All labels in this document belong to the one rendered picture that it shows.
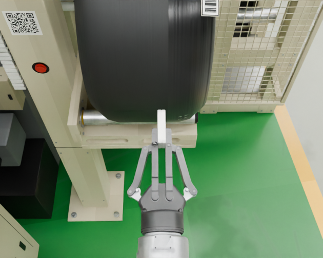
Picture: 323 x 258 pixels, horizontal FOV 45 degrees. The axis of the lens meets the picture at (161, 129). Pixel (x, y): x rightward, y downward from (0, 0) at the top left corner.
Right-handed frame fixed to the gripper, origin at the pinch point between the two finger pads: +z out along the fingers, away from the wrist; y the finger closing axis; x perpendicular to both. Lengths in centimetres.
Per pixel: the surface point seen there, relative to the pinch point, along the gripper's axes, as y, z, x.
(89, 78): 15.3, 13.1, 2.6
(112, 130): 14.4, 16.6, 38.8
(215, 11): -10.7, 21.1, -9.3
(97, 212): 30, 10, 124
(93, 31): 13.3, 17.4, -7.5
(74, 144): 31, 21, 62
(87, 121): 21.2, 17.8, 34.6
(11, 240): 57, -9, 84
